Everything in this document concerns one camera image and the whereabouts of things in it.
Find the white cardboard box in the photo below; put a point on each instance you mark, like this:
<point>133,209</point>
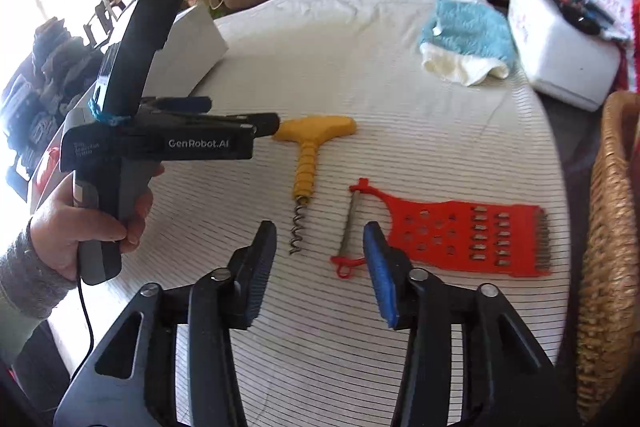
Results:
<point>200,47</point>

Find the blue and white glove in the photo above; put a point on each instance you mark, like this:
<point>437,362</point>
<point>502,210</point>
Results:
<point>465,32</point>

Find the person's left forearm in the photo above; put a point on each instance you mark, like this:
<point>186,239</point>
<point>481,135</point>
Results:
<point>27,292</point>

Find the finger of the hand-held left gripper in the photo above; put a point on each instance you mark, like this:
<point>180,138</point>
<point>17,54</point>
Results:
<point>260,124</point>
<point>192,103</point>

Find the white plastic container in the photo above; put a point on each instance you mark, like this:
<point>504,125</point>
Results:
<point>560,57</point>

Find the white striped tablecloth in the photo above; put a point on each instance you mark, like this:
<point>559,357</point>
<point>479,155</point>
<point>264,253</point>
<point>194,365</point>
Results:
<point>325,357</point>

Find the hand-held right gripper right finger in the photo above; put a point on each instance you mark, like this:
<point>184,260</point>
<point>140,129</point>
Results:
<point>380,277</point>

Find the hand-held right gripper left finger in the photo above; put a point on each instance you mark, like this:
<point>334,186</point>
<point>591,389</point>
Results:
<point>260,272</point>

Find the pile of grey clothes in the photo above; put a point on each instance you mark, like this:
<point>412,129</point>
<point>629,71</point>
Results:
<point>65,57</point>

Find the person's left hand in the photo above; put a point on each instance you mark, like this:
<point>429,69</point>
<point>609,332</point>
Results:
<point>55,232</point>

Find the red plastic container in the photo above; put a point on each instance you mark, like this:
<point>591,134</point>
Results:
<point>47,172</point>

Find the red plastic grater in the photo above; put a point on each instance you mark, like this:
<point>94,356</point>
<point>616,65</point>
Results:
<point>387,227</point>

